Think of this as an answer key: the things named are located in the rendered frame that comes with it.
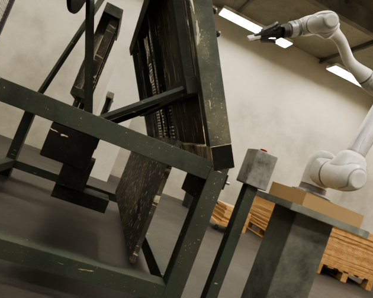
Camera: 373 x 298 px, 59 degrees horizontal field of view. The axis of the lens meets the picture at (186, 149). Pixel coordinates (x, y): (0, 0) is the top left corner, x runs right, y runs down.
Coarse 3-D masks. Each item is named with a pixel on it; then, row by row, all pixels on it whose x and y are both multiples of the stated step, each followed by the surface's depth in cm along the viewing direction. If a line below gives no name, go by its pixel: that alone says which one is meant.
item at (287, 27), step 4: (284, 24) 183; (288, 24) 182; (276, 28) 182; (280, 28) 182; (284, 28) 183; (288, 28) 182; (280, 32) 184; (284, 32) 183; (288, 32) 182; (280, 36) 186; (284, 36) 184; (288, 36) 185
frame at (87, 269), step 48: (0, 96) 132; (48, 96) 137; (48, 144) 138; (96, 144) 143; (144, 144) 147; (96, 192) 261; (144, 192) 191; (0, 240) 135; (144, 240) 224; (192, 240) 155; (144, 288) 150
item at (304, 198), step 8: (272, 184) 210; (280, 184) 202; (272, 192) 207; (280, 192) 198; (288, 192) 190; (296, 192) 183; (304, 192) 176; (288, 200) 187; (296, 200) 180; (304, 200) 174; (312, 200) 175; (320, 200) 176; (312, 208) 175; (320, 208) 176; (328, 208) 177; (336, 208) 178; (344, 208) 180; (336, 216) 179; (344, 216) 180; (352, 216) 181; (360, 216) 182; (352, 224) 181; (360, 224) 182
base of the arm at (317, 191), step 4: (300, 184) 197; (304, 184) 194; (308, 184) 192; (296, 188) 200; (300, 188) 194; (304, 188) 193; (308, 188) 192; (312, 188) 191; (316, 188) 191; (308, 192) 189; (312, 192) 190; (316, 192) 190; (320, 192) 191; (324, 192) 192; (320, 196) 190; (324, 196) 192; (328, 200) 189
